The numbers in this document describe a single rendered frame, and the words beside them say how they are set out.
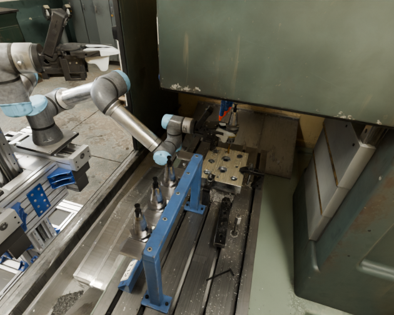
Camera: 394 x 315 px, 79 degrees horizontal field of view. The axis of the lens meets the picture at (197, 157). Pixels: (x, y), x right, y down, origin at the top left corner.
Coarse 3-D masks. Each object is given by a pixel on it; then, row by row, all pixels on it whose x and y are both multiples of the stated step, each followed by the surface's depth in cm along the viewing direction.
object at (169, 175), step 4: (172, 164) 82; (168, 168) 81; (172, 168) 82; (164, 172) 83; (168, 172) 82; (172, 172) 83; (164, 176) 84; (168, 176) 83; (172, 176) 83; (164, 180) 85; (168, 180) 84; (172, 180) 84
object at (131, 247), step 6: (126, 240) 67; (132, 240) 67; (120, 246) 66; (126, 246) 66; (132, 246) 66; (138, 246) 66; (120, 252) 64; (126, 252) 64; (132, 252) 64; (138, 252) 65; (138, 258) 63
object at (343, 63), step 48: (192, 0) 57; (240, 0) 54; (288, 0) 52; (336, 0) 49; (384, 0) 47; (192, 48) 64; (240, 48) 60; (288, 48) 57; (336, 48) 54; (384, 48) 52; (240, 96) 67; (288, 96) 64; (336, 96) 60; (384, 96) 57
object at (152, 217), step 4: (144, 212) 75; (148, 212) 75; (152, 212) 75; (156, 212) 75; (160, 212) 75; (148, 216) 74; (152, 216) 74; (156, 216) 74; (160, 216) 74; (148, 220) 73; (152, 220) 73; (156, 220) 73; (152, 224) 72
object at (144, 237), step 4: (148, 224) 71; (132, 232) 68; (148, 232) 70; (132, 236) 68; (136, 236) 67; (140, 236) 67; (144, 236) 68; (148, 236) 68; (140, 240) 68; (144, 240) 69
